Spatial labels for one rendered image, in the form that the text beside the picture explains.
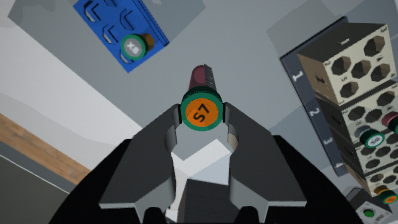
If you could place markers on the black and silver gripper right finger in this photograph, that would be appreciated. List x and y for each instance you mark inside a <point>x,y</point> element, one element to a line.
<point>268,173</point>

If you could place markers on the white bucket adapter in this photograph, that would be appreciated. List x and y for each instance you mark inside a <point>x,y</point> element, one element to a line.
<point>369,158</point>
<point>366,109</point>
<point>342,55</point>

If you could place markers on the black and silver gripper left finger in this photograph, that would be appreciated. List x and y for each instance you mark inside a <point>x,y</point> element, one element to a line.
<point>138,174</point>

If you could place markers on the green-capped tube with white 50 cap dot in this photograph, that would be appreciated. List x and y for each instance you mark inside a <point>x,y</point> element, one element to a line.
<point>369,137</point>

